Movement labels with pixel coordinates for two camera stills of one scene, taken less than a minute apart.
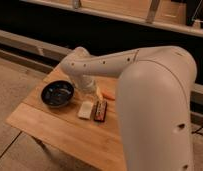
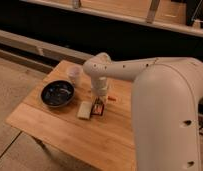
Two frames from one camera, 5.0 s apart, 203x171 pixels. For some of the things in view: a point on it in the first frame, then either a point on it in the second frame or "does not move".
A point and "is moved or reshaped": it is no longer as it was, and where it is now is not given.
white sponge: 85,110 does not move
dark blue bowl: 57,93 does not move
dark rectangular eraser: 100,111 is moved or reshaped
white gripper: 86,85 to 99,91
